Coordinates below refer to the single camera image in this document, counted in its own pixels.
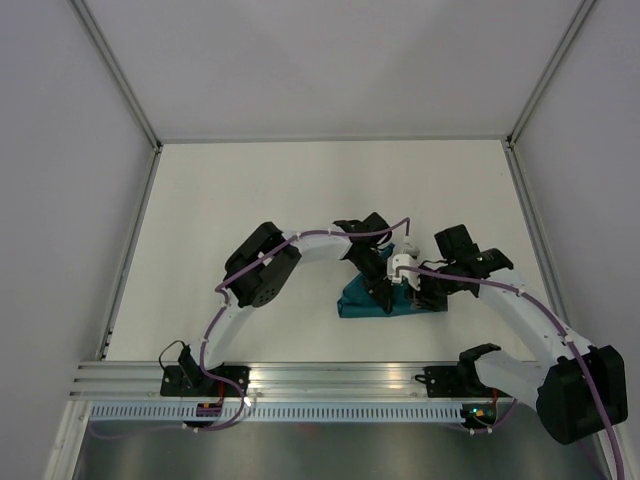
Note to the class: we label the aluminium mounting rail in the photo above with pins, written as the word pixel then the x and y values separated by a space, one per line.
pixel 272 382

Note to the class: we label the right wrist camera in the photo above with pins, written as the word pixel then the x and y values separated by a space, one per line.
pixel 402 268

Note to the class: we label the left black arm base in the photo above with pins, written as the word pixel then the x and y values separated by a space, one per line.
pixel 176 384

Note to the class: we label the left aluminium frame post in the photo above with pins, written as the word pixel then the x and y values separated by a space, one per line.
pixel 100 43

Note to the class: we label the teal cloth napkin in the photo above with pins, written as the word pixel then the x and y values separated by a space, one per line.
pixel 355 301

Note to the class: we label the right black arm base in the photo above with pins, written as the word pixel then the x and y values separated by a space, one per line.
pixel 444 381

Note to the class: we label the aluminium frame post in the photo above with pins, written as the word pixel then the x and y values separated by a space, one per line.
pixel 100 43
pixel 570 35

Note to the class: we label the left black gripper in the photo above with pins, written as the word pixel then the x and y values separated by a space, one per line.
pixel 381 289

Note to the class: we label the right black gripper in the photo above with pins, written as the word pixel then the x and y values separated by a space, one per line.
pixel 423 299

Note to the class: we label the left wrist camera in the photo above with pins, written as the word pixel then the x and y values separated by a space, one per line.
pixel 409 248

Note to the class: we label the right aluminium frame post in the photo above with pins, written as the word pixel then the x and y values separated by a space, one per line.
pixel 570 35

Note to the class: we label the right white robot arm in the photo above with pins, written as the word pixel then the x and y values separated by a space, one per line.
pixel 576 388

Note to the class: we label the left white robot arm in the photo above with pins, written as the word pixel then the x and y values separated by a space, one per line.
pixel 260 267

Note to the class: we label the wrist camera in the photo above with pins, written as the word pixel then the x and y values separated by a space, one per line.
pixel 402 268
pixel 409 248

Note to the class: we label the white slotted cable duct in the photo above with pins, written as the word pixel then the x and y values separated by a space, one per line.
pixel 347 412

